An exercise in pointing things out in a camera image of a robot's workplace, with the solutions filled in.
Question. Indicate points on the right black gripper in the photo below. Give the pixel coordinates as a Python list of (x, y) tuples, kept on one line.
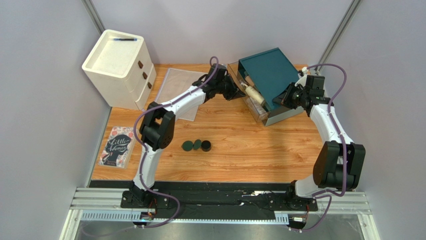
[(289, 97)]

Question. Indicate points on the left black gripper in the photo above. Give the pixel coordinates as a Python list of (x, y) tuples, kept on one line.
[(235, 90)]

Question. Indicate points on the cream foundation bottle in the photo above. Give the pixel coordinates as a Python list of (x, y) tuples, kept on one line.
[(252, 93)]

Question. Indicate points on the clear drawer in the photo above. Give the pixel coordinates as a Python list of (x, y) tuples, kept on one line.
[(255, 102)]

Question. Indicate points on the teal makeup drawer box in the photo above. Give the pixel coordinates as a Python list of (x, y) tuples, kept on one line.
[(271, 72)]

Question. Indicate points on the green powder puff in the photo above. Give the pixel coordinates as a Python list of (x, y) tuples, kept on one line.
[(188, 146), (197, 144)]

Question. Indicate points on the pink lip gloss tube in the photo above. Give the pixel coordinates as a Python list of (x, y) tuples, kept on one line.
[(248, 78)]

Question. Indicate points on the clear plastic bottle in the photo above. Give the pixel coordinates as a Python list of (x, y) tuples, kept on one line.
[(260, 113)]

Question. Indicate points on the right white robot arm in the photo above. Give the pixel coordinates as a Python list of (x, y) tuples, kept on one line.
[(339, 164)]

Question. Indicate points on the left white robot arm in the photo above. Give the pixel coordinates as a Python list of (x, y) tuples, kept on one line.
[(158, 126)]

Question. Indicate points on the clear mesh zipper pouch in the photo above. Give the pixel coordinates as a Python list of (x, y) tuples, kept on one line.
[(176, 82)]

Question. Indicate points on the white three-drawer cabinet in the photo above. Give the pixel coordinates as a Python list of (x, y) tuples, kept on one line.
[(122, 71)]

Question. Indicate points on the Little Women book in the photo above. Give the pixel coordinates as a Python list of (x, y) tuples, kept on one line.
[(118, 148)]

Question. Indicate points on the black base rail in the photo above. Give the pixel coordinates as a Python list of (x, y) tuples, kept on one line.
[(188, 200)]

